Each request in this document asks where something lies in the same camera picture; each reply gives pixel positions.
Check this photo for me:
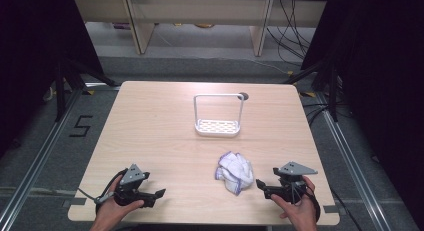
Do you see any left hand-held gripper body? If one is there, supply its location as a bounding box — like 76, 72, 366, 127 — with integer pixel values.
114, 163, 156, 207

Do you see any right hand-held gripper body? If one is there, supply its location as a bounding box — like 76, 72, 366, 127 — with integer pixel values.
272, 161, 319, 205

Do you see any white cloth with purple edge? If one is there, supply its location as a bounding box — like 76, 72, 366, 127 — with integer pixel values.
214, 150, 255, 196

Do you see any person's right hand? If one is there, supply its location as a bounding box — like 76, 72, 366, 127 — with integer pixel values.
270, 175, 318, 226

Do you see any person's left hand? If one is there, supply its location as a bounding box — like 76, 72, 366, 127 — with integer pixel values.
94, 175, 145, 226

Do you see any grey tape strip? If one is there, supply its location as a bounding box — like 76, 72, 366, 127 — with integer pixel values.
62, 197, 87, 208

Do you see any black metal stand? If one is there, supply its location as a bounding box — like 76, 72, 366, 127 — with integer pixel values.
283, 60, 342, 123
52, 55, 121, 123

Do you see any black curtain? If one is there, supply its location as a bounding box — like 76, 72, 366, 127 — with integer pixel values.
300, 0, 424, 223
0, 0, 105, 159

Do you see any beige desk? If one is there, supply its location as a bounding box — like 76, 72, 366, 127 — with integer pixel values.
72, 0, 328, 57

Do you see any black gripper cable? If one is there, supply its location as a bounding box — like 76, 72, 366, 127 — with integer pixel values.
307, 185, 322, 223
95, 168, 130, 216

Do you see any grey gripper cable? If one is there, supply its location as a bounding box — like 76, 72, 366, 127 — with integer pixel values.
77, 187, 116, 206

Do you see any black floor cable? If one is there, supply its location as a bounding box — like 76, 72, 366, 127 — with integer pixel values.
329, 186, 365, 231

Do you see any aluminium floor rail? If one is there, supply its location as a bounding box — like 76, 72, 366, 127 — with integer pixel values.
314, 91, 392, 231
0, 85, 85, 231

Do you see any white rack with handle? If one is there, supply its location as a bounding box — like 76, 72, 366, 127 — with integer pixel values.
193, 93, 246, 138

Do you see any bundle of black cables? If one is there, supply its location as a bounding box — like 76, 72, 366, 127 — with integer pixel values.
265, 0, 316, 67

